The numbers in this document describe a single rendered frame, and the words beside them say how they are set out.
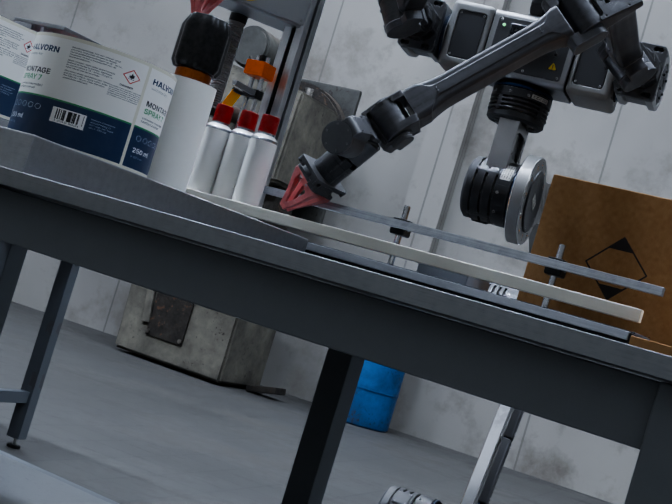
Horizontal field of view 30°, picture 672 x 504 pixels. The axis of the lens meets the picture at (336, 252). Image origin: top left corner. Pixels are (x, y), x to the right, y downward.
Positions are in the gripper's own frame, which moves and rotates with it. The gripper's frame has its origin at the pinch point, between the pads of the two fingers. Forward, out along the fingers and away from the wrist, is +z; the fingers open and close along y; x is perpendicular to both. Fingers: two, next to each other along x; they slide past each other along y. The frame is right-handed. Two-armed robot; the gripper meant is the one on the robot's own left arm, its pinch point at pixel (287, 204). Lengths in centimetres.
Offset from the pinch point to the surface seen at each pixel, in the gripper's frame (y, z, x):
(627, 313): 4, -40, 53
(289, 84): -13.1, -8.2, -27.9
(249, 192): 2.1, 4.3, -5.7
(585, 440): -707, 145, -89
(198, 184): 3.1, 12.0, -13.5
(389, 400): -625, 231, -173
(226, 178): 2.0, 7.0, -11.2
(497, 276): 4.1, -26.1, 36.5
